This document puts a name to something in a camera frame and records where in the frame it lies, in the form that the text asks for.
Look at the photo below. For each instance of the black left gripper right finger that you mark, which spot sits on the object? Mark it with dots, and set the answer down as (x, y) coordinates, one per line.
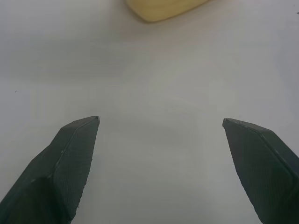
(264, 168)

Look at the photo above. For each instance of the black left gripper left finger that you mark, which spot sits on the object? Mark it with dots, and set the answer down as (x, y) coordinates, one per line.
(56, 172)

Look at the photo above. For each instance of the pale yellow wooden object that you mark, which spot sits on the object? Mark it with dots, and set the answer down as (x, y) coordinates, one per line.
(161, 10)

